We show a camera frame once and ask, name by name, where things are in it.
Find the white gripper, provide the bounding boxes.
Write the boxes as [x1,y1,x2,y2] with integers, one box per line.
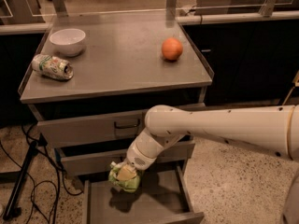
[117,142,156,181]

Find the green jalapeno chip bag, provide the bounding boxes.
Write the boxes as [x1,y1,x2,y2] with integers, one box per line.
[108,161,143,193]

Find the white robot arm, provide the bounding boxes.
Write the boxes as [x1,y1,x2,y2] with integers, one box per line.
[111,105,299,192]

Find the bottom drawer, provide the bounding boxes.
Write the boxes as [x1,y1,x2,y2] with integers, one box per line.
[82,162,204,224]

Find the drawer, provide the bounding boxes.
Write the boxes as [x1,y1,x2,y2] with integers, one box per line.
[37,109,147,148]
[82,162,204,224]
[61,137,195,176]

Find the middle drawer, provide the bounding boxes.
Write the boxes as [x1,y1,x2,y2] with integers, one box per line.
[61,137,195,176]

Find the top drawer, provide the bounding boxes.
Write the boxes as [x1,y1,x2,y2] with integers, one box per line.
[37,109,147,148]

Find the grey metal drawer cabinet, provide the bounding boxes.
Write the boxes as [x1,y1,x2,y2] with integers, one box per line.
[18,10,215,224]

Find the black tripod leg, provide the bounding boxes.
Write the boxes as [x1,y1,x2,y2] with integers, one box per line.
[3,141,37,220]

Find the orange fruit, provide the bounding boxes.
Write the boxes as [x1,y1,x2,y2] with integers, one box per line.
[162,37,183,61]

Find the crushed green soda can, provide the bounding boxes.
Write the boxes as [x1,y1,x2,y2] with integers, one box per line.
[31,54,74,80]

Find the white ceramic bowl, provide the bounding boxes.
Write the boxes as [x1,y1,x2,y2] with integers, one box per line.
[50,28,86,57]

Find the black floor cable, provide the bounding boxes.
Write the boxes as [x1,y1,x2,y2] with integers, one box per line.
[0,121,84,224]

